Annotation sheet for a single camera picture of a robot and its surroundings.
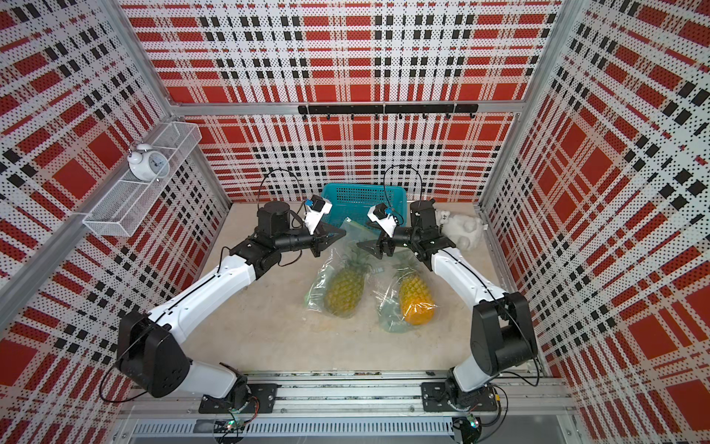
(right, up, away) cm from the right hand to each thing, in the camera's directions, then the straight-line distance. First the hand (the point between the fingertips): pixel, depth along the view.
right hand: (368, 231), depth 79 cm
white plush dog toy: (+35, 0, +19) cm, 40 cm away
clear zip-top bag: (-15, -17, -4) cm, 23 cm away
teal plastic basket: (-6, +13, +39) cm, 42 cm away
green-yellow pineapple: (-7, -17, +3) cm, 19 cm away
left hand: (-6, 0, -5) cm, 7 cm away
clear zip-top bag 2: (+6, -19, +9) cm, 22 cm away
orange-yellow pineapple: (+15, -21, +2) cm, 25 cm away
